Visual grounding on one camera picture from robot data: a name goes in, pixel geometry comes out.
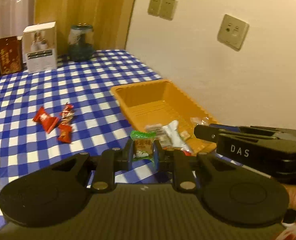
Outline orange plastic tray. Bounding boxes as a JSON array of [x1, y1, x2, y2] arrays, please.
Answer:
[[111, 79, 217, 155]]

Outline white product box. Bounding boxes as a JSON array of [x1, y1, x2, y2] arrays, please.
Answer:
[[22, 22, 57, 73]]

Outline blue white checkered tablecloth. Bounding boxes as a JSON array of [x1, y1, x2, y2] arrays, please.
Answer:
[[0, 49, 238, 235]]

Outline red chinese gift box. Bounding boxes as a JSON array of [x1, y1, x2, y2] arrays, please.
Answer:
[[0, 36, 23, 75]]

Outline red patterned candy small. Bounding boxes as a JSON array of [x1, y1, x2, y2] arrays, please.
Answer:
[[59, 103, 74, 125]]

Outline green glass jar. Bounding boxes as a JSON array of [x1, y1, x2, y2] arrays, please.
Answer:
[[68, 23, 94, 62]]

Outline wooden door panel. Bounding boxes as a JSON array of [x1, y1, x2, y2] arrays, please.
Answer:
[[34, 0, 135, 55]]

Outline wall socket plate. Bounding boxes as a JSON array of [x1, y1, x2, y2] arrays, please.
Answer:
[[217, 14, 249, 51]]

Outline red candy wrapper large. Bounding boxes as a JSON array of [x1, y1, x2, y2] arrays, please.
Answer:
[[33, 107, 59, 134]]

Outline white snack wrapper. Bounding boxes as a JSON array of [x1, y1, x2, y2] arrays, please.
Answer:
[[162, 120, 193, 154]]

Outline grey printed snack packet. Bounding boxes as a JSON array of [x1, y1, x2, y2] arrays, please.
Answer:
[[145, 124, 172, 147]]

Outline red snack packet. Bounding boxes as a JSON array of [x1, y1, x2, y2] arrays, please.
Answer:
[[58, 125, 72, 144]]

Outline yellow green snack packet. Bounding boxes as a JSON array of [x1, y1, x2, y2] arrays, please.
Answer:
[[130, 131, 156, 163]]

